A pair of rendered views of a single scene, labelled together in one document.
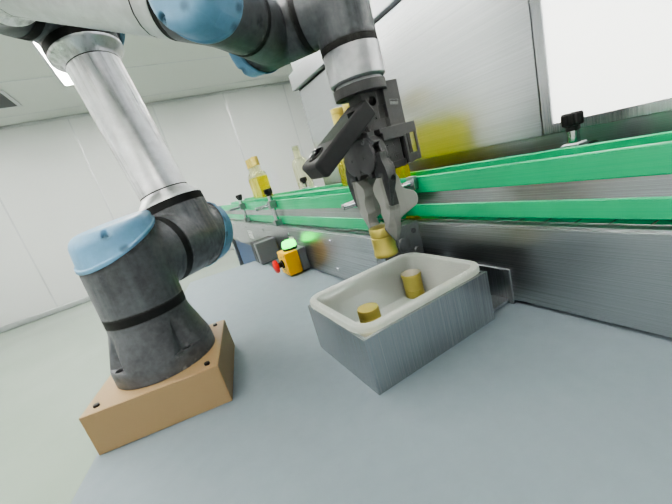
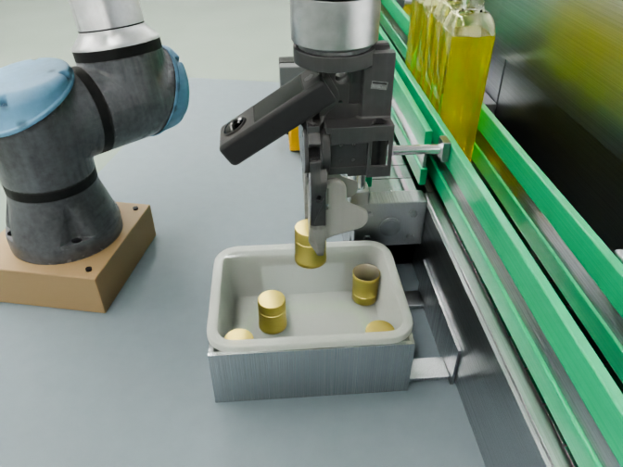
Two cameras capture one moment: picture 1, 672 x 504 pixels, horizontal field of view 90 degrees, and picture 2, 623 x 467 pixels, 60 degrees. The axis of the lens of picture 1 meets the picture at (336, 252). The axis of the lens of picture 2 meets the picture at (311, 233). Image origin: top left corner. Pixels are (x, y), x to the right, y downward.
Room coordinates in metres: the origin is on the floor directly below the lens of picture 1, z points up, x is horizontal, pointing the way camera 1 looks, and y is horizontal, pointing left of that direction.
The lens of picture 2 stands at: (0.04, -0.24, 1.26)
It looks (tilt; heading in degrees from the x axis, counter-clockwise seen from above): 36 degrees down; 20
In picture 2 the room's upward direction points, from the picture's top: straight up
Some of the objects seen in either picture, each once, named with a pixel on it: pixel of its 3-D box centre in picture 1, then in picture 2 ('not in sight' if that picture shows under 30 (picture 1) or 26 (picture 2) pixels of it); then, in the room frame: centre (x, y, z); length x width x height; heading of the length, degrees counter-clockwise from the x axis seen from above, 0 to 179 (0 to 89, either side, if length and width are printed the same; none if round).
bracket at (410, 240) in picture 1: (399, 243); (387, 220); (0.63, -0.12, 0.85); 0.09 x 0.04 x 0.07; 115
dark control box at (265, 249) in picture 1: (265, 250); (295, 78); (1.24, 0.25, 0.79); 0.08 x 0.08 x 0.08; 25
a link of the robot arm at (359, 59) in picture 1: (353, 70); (334, 18); (0.49, -0.09, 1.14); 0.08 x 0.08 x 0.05
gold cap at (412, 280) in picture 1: (413, 283); (365, 284); (0.56, -0.12, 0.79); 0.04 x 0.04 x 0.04
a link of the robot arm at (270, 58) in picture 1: (265, 34); not in sight; (0.51, 0.01, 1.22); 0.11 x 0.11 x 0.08; 67
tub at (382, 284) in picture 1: (396, 306); (307, 313); (0.48, -0.07, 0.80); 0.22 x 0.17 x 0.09; 115
